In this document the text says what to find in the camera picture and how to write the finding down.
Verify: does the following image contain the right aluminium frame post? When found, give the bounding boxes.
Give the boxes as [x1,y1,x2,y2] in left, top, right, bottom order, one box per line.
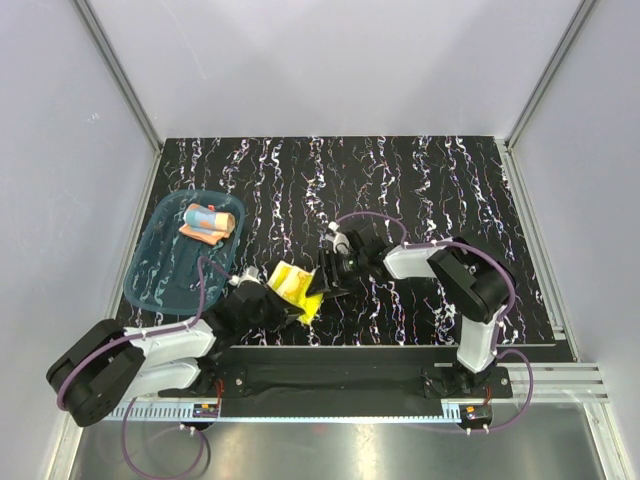
[504,0,599,151]

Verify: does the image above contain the left aluminium frame post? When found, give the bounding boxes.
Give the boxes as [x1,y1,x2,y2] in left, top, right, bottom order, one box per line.
[69,0,164,156]

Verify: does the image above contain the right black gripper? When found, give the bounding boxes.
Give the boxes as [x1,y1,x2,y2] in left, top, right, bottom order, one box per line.
[306,249,368,301]

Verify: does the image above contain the left small connector box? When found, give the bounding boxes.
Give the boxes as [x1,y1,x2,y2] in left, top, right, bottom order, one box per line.
[192,403,220,419]

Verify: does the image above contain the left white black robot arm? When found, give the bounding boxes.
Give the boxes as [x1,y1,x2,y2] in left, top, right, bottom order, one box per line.
[45,281,304,427]

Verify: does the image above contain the right orange connector box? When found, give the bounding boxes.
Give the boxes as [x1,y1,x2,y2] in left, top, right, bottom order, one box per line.
[461,404,493,426]

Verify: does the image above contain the blue transparent plastic bin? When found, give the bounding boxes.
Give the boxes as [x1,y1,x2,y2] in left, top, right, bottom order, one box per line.
[124,190,246,316]

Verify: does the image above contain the aluminium frame post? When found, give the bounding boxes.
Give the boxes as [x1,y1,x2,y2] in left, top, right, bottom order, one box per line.
[504,0,599,151]
[69,0,164,156]

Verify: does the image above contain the aluminium front rail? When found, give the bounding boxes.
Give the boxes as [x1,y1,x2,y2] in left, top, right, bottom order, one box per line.
[101,363,608,423]

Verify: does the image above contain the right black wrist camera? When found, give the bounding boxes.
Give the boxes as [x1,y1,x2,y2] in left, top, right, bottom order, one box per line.
[326,221,389,258]

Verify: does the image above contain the orange polka dot towel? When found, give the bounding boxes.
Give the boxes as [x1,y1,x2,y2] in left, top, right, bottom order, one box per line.
[179,203,236,245]

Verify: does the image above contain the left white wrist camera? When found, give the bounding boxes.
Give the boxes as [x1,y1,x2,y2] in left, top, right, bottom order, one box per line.
[229,266,261,287]

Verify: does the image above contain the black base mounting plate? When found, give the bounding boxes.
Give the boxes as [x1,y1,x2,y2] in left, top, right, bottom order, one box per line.
[158,344,512,401]

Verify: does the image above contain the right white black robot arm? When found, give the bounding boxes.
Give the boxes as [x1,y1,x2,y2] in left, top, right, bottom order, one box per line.
[306,231,515,397]

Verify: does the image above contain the black marbled table mat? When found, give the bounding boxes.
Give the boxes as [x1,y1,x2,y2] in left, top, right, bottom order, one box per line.
[116,135,573,362]

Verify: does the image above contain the yellow cream towel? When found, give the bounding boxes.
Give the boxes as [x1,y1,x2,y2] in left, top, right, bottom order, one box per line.
[267,261,324,325]

